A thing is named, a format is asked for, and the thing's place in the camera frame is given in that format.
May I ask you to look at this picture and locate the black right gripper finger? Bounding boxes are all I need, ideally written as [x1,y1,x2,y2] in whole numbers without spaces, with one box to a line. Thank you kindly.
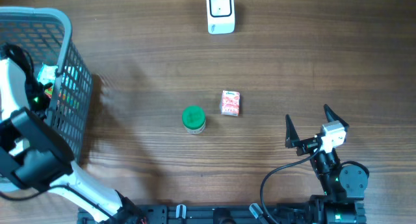
[285,114,300,148]
[324,104,349,129]

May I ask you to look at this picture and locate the red white small carton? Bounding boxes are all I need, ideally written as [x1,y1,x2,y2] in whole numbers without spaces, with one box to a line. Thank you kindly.
[220,90,241,116]

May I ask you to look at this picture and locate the green lid jar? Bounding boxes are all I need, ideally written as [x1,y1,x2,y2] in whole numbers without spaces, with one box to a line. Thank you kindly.
[182,106,206,134]

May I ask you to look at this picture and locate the mint green wipes pack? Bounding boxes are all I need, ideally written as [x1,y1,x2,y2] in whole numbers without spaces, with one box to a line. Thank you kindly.
[36,64,73,89]

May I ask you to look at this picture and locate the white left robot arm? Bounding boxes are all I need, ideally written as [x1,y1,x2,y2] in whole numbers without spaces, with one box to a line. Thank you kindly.
[1,43,146,223]

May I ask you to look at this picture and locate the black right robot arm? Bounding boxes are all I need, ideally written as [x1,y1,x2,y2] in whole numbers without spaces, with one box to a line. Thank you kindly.
[276,105,370,223]

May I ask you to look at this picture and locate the white barcode scanner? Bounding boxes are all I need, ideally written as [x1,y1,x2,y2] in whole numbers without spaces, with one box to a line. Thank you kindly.
[206,0,235,34]

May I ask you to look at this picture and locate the grey plastic mesh basket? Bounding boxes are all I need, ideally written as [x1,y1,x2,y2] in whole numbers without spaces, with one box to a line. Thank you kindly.
[0,6,94,192]

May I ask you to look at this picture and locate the black right camera cable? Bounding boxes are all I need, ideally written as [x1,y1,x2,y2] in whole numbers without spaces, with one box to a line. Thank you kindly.
[259,142,326,224]

